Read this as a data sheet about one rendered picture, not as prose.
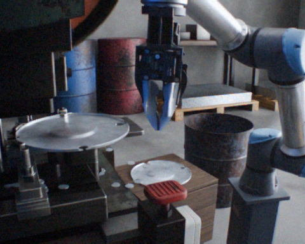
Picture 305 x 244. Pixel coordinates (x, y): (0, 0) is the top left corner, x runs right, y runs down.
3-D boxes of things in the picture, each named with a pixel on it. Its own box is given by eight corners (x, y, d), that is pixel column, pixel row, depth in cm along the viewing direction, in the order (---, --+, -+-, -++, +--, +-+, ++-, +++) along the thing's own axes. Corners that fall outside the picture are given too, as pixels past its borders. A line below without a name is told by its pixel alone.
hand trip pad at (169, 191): (173, 211, 64) (175, 177, 62) (188, 226, 59) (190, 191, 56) (141, 218, 61) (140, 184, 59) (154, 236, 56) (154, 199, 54)
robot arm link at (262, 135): (255, 154, 126) (258, 122, 122) (286, 164, 116) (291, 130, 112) (239, 163, 118) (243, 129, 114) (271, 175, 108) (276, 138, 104)
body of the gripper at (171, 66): (132, 84, 50) (135, 4, 46) (140, 75, 58) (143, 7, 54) (182, 87, 49) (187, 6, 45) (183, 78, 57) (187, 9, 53)
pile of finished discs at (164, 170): (169, 157, 174) (169, 156, 173) (203, 178, 150) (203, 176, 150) (120, 169, 160) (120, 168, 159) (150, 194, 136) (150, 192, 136)
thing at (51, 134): (14, 122, 89) (14, 119, 89) (110, 111, 100) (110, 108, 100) (17, 160, 64) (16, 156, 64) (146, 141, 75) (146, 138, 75)
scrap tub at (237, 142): (221, 173, 232) (226, 110, 217) (258, 200, 195) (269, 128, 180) (169, 185, 216) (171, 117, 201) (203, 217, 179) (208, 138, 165)
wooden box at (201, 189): (171, 206, 191) (173, 152, 180) (212, 239, 159) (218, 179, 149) (110, 225, 171) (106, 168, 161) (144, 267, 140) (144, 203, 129)
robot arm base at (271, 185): (266, 176, 129) (269, 154, 126) (284, 194, 114) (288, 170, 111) (232, 179, 127) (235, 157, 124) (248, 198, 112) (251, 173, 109)
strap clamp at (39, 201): (41, 176, 73) (36, 135, 70) (50, 214, 59) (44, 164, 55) (15, 181, 71) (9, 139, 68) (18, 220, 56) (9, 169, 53)
